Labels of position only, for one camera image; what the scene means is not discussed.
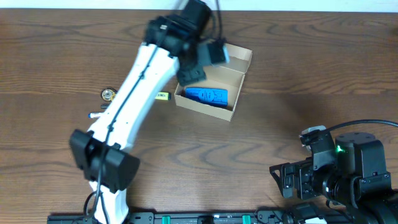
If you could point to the yellow highlighter pen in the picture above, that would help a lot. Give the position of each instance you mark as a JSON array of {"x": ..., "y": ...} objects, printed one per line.
[{"x": 166, "y": 96}]

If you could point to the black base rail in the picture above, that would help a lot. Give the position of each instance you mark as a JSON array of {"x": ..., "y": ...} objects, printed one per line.
[{"x": 301, "y": 213}]

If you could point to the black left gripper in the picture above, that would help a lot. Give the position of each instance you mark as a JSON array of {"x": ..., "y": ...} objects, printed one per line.
[{"x": 193, "y": 74}]

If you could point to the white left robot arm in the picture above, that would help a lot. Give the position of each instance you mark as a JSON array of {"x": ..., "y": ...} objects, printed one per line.
[{"x": 169, "y": 49}]

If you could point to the correction tape dispenser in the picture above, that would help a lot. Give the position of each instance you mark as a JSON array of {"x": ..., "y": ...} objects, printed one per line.
[{"x": 108, "y": 94}]

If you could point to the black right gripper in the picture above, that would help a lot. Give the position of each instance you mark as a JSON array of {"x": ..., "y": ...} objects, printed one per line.
[{"x": 303, "y": 170}]

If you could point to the brown cardboard box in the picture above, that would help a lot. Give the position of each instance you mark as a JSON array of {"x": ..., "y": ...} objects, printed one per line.
[{"x": 228, "y": 76}]

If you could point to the blue whiteboard duster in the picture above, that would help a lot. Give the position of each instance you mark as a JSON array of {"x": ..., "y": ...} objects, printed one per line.
[{"x": 208, "y": 96}]

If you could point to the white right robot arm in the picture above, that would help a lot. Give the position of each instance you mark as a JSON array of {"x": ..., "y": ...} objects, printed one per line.
[{"x": 348, "y": 170}]

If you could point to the blue whiteboard marker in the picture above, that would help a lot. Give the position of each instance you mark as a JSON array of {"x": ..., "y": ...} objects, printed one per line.
[{"x": 95, "y": 115}]

